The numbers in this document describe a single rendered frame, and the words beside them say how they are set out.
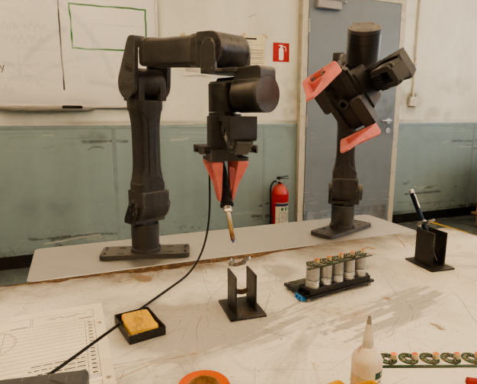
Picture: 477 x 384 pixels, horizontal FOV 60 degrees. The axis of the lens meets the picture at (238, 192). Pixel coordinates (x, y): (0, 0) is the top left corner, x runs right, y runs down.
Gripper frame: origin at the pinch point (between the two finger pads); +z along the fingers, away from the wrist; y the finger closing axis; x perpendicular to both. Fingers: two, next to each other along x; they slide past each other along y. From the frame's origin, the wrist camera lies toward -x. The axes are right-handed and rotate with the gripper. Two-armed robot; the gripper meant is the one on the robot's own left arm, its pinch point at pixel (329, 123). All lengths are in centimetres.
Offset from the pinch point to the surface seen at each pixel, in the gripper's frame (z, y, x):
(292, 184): -225, 85, 187
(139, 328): 32.7, 6.0, 25.1
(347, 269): 2.3, 25.3, 12.0
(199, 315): 24.2, 12.4, 24.7
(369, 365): 29.1, 19.1, -4.0
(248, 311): 19.7, 16.7, 19.9
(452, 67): -398, 101, 74
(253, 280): 16.8, 13.3, 17.6
